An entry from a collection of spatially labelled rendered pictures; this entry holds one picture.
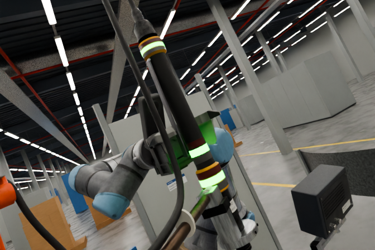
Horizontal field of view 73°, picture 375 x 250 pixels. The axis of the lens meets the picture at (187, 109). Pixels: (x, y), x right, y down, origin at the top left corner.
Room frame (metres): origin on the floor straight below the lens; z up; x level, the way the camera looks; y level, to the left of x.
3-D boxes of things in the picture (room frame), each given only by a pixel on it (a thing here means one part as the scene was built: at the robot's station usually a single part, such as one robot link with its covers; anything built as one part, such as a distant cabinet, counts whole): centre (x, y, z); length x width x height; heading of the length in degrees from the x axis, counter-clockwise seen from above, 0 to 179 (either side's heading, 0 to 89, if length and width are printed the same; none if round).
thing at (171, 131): (0.42, 0.05, 1.64); 0.09 x 0.03 x 0.06; 12
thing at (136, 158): (0.59, 0.12, 1.64); 0.08 x 0.05 x 0.08; 124
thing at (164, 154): (0.53, 0.07, 1.63); 0.12 x 0.08 x 0.09; 34
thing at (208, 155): (0.44, 0.01, 1.60); 0.03 x 0.03 x 0.01
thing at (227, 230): (0.43, 0.01, 1.50); 0.09 x 0.07 x 0.10; 159
